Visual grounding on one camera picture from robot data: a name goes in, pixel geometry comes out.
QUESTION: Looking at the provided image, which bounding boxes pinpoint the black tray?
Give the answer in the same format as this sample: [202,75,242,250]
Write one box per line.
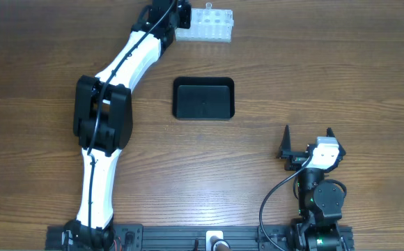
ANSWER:
[172,76,236,122]

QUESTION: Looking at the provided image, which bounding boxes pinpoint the white test tube rack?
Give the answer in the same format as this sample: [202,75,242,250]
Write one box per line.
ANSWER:
[174,7,235,43]

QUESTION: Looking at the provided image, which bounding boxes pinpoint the mounting rail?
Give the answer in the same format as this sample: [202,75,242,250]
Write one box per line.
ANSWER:
[45,222,355,251]

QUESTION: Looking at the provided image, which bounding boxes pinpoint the black cable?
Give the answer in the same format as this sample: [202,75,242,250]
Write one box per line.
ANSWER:
[86,0,179,156]
[258,155,314,251]

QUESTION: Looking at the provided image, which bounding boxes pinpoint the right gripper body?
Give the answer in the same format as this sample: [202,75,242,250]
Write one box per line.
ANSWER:
[276,149,310,172]

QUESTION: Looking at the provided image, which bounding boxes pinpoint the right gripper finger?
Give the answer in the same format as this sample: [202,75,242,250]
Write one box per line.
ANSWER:
[279,124,293,153]
[325,127,347,158]

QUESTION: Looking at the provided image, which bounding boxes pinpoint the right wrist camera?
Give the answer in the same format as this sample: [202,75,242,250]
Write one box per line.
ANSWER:
[306,136,341,172]

